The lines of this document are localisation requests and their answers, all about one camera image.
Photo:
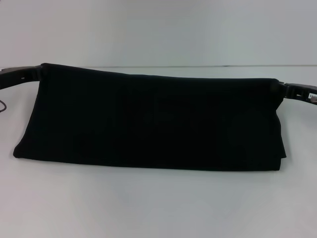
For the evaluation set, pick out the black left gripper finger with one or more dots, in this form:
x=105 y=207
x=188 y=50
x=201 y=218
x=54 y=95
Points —
x=26 y=72

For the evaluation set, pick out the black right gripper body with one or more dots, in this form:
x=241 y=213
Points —
x=312 y=95

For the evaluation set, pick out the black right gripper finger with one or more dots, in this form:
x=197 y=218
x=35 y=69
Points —
x=288 y=89

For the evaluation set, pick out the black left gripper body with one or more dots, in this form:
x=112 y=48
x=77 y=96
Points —
x=4 y=78

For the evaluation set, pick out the black shirt with FREE print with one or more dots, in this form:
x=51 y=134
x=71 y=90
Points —
x=148 y=119

